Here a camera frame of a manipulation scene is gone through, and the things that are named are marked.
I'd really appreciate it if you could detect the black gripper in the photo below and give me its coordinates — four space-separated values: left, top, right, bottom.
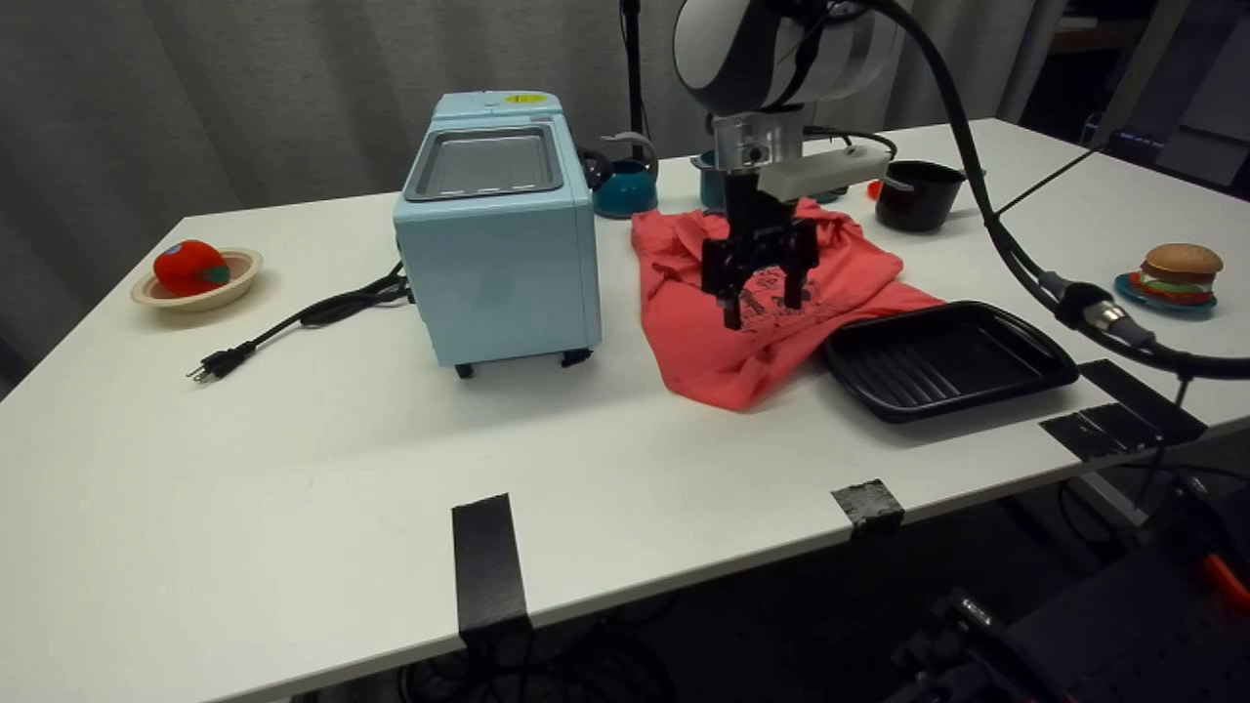
702 171 819 327

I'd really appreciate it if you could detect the red cloth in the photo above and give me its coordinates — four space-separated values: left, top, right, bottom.
629 201 932 414

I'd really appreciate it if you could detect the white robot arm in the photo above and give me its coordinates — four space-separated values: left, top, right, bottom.
670 0 894 327

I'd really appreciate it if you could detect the black pot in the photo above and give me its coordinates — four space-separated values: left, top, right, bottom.
871 160 965 235

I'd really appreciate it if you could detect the blue toy kettle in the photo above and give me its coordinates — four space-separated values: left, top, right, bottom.
581 128 659 218

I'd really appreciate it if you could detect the black grill tray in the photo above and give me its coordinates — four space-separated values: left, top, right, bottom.
815 302 1078 421

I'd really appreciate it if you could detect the small black tape piece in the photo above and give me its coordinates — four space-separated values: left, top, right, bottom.
833 482 902 526

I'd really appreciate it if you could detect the light blue toaster oven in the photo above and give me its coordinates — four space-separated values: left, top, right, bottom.
393 89 600 378

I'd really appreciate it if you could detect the blue small plate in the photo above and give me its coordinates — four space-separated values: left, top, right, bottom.
1114 272 1220 322

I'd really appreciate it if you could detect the black tape square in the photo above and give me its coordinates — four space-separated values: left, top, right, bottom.
1044 402 1164 461
1082 358 1202 445

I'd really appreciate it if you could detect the toy hamburger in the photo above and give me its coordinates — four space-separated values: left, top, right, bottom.
1137 241 1221 304

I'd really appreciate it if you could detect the black tape strip large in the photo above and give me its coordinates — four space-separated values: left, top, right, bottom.
454 495 528 641

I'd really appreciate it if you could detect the red tomato toy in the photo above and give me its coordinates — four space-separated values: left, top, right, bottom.
151 238 230 296

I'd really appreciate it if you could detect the beige small plate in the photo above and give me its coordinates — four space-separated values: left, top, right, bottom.
130 251 263 317

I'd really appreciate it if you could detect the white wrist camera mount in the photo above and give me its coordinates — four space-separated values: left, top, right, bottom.
712 113 894 201

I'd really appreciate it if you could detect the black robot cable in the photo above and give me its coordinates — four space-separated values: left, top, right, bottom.
857 0 1250 382

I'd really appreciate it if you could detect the black power cord with plug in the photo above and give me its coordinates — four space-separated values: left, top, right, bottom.
186 262 413 388

